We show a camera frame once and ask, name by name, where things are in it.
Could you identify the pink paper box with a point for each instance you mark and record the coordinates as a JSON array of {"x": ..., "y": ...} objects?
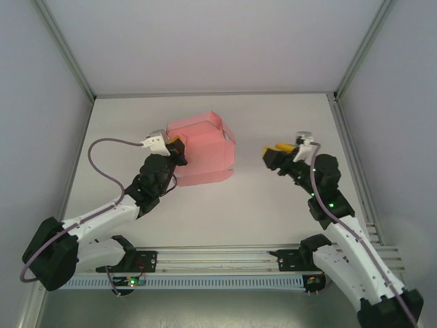
[{"x": 205, "y": 153}]

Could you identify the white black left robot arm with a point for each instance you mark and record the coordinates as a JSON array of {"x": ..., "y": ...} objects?
[{"x": 102, "y": 218}]

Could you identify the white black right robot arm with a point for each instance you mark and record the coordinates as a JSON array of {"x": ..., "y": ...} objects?
[{"x": 345, "y": 239}]

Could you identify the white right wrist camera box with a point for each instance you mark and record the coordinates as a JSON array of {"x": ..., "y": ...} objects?
[{"x": 303, "y": 150}]

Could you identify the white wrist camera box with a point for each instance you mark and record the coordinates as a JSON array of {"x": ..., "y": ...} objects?
[
  {"x": 303, "y": 150},
  {"x": 155, "y": 143}
]

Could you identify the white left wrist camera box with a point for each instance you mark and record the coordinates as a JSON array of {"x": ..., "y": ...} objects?
[{"x": 155, "y": 143}]

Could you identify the aluminium table side rail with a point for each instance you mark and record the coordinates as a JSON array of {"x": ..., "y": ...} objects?
[{"x": 345, "y": 143}]

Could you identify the aluminium frame crossbar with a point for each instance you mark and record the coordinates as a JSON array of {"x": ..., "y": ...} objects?
[{"x": 211, "y": 95}]

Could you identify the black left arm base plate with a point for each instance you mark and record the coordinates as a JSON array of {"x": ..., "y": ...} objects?
[{"x": 147, "y": 259}]

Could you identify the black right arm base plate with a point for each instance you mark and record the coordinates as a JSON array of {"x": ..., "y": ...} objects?
[{"x": 288, "y": 260}]

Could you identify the aluminium mounting rail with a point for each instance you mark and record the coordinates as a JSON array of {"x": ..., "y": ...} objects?
[{"x": 218, "y": 259}]

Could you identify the aluminium frame post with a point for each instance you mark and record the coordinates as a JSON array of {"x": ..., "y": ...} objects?
[
  {"x": 65, "y": 48},
  {"x": 362, "y": 48}
]

